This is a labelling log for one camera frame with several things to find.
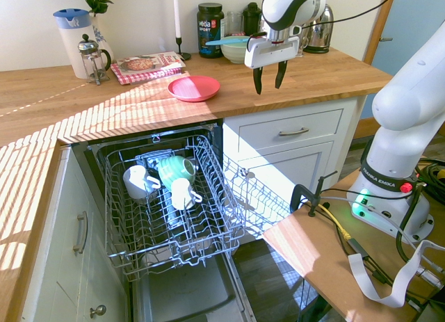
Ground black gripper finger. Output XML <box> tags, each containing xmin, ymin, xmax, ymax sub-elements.
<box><xmin>252</xmin><ymin>65</ymin><xmax>264</xmax><ymax>95</ymax></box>
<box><xmin>275</xmin><ymin>59</ymin><xmax>289</xmax><ymax>90</ymax></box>

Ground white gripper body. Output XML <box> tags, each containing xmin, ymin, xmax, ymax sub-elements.
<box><xmin>244</xmin><ymin>35</ymin><xmax>301</xmax><ymax>70</ymax></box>

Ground pink plastic plate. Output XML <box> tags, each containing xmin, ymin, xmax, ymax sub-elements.
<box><xmin>167</xmin><ymin>75</ymin><xmax>221</xmax><ymax>103</ymax></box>

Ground black dishwasher body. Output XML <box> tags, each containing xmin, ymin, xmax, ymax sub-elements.
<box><xmin>71</xmin><ymin>118</ymin><xmax>258</xmax><ymax>322</ymax></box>

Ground grey dishwasher door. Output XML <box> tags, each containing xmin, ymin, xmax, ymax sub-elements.
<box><xmin>133</xmin><ymin>248</ymin><xmax>257</xmax><ymax>322</ymax></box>

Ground pale green bowl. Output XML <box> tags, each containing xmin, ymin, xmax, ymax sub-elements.
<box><xmin>220</xmin><ymin>40</ymin><xmax>251</xmax><ymax>65</ymax></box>

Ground black shaker bottle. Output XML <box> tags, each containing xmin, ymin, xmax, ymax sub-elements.
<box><xmin>242</xmin><ymin>1</ymin><xmax>263</xmax><ymax>37</ymax></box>

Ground blue spatula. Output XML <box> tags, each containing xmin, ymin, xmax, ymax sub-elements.
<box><xmin>204</xmin><ymin>35</ymin><xmax>251</xmax><ymax>47</ymax></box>

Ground clear glass jar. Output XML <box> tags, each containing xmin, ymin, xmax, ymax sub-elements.
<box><xmin>225</xmin><ymin>10</ymin><xmax>245</xmax><ymax>37</ymax></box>

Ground stainless steel kettle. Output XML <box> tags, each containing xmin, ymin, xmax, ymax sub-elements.
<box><xmin>302</xmin><ymin>3</ymin><xmax>334</xmax><ymax>54</ymax></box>

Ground white cabinet drawer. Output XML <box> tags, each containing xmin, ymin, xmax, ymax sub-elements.
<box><xmin>238</xmin><ymin>108</ymin><xmax>345</xmax><ymax>150</ymax></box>

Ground black Vega protein tub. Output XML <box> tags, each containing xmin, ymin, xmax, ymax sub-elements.
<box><xmin>196</xmin><ymin>2</ymin><xmax>225</xmax><ymax>59</ymax></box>

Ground black candle holder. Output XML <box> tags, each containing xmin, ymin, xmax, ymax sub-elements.
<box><xmin>175</xmin><ymin>36</ymin><xmax>192</xmax><ymax>61</ymax></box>

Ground white taper candle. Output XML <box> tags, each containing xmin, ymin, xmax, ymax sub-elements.
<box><xmin>172</xmin><ymin>0</ymin><xmax>182</xmax><ymax>39</ymax></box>

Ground pizza cookbook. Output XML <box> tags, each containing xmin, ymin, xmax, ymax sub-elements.
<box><xmin>115</xmin><ymin>51</ymin><xmax>187</xmax><ymax>80</ymax></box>

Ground black metal clamp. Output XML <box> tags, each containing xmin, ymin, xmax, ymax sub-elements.
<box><xmin>290</xmin><ymin>170</ymin><xmax>339</xmax><ymax>218</ymax></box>

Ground green ribbed mug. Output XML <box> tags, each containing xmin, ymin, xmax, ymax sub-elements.
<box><xmin>158</xmin><ymin>155</ymin><xmax>200</xmax><ymax>193</ymax></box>

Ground white ceramic mug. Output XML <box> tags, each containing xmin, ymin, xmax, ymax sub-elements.
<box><xmin>122</xmin><ymin>165</ymin><xmax>162</xmax><ymax>200</ymax></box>
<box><xmin>171</xmin><ymin>178</ymin><xmax>203</xmax><ymax>211</ymax></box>

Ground blue door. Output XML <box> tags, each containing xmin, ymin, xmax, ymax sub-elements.
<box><xmin>363</xmin><ymin>0</ymin><xmax>445</xmax><ymax>72</ymax></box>

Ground white vase blue flowers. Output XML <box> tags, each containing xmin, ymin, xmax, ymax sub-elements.
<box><xmin>90</xmin><ymin>14</ymin><xmax>115</xmax><ymax>64</ymax></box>

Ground glass French press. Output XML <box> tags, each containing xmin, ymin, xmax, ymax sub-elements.
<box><xmin>76</xmin><ymin>33</ymin><xmax>112</xmax><ymax>86</ymax></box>

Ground green leafy plant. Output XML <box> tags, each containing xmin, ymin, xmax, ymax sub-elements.
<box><xmin>84</xmin><ymin>0</ymin><xmax>114</xmax><ymax>17</ymax></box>

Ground white water jug blue lid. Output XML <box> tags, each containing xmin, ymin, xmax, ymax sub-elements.
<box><xmin>52</xmin><ymin>8</ymin><xmax>102</xmax><ymax>80</ymax></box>

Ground metal drawer handle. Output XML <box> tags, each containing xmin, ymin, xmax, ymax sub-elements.
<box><xmin>278</xmin><ymin>127</ymin><xmax>310</xmax><ymax>137</ymax></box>

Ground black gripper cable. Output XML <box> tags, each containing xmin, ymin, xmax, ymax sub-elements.
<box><xmin>298</xmin><ymin>0</ymin><xmax>401</xmax><ymax>31</ymax></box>

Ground grey wire dishwasher rack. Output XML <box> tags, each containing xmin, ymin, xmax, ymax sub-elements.
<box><xmin>104</xmin><ymin>134</ymin><xmax>246</xmax><ymax>282</ymax></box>

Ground yellow cable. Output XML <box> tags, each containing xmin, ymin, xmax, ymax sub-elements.
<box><xmin>319</xmin><ymin>202</ymin><xmax>352</xmax><ymax>240</ymax></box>

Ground black cable bundle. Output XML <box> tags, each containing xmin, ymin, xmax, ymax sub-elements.
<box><xmin>415</xmin><ymin>157</ymin><xmax>445</xmax><ymax>202</ymax></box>

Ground grey cable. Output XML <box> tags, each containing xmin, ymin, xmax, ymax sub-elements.
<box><xmin>323</xmin><ymin>195</ymin><xmax>426</xmax><ymax>254</ymax></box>

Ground metal cabinet bar handle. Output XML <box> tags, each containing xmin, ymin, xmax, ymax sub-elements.
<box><xmin>72</xmin><ymin>211</ymin><xmax>88</xmax><ymax>255</ymax></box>

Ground white flat strap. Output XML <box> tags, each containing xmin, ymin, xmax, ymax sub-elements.
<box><xmin>348</xmin><ymin>240</ymin><xmax>445</xmax><ymax>308</ymax></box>

